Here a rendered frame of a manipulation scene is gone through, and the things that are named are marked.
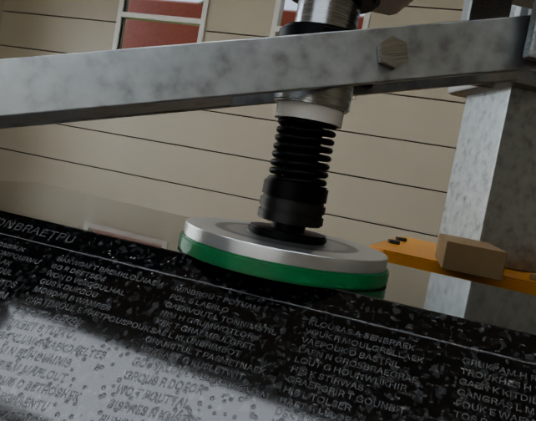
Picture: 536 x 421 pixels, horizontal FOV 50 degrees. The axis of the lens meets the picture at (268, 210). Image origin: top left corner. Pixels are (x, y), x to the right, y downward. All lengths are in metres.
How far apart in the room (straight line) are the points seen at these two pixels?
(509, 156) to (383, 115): 5.57
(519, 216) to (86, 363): 1.00
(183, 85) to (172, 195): 7.12
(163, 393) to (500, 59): 0.43
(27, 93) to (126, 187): 7.47
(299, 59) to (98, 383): 0.33
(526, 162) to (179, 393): 0.99
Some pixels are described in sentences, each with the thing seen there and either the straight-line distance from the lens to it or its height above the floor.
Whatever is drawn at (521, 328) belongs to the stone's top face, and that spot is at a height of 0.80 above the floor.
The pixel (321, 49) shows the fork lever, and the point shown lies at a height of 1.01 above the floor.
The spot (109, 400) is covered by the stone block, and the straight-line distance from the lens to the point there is 0.49.
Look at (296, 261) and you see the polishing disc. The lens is 0.50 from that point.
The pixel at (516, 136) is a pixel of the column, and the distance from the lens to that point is 1.30.
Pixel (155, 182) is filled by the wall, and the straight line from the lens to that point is 7.77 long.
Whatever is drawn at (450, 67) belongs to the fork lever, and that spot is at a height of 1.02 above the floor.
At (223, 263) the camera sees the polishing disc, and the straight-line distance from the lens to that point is 0.51.
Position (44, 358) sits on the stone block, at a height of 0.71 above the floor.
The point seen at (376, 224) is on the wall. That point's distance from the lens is 6.81.
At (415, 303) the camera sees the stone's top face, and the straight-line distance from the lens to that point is 0.53.
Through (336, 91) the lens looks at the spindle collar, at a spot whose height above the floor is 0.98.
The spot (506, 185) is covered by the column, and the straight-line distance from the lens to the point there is 1.29.
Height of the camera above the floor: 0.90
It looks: 4 degrees down
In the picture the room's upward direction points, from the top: 10 degrees clockwise
